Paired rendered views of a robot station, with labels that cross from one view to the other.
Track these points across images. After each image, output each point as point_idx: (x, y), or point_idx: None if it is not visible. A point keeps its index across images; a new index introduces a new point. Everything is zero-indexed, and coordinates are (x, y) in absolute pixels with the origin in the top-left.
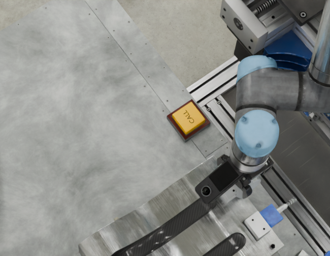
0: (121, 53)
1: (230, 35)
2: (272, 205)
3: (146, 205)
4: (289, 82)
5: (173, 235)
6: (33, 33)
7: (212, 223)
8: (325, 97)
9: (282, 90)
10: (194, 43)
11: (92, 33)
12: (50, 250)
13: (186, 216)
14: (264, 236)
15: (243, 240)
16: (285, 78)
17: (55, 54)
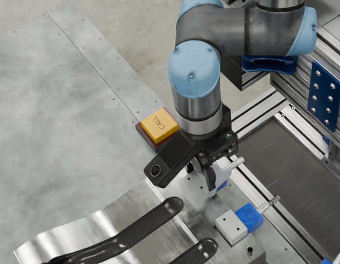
0: (90, 68)
1: (245, 98)
2: (250, 204)
3: (100, 212)
4: (233, 14)
5: (131, 245)
6: None
7: (178, 228)
8: (276, 28)
9: (225, 23)
10: None
11: (60, 51)
12: None
13: (147, 222)
14: (240, 241)
15: (215, 246)
16: (228, 12)
17: (20, 73)
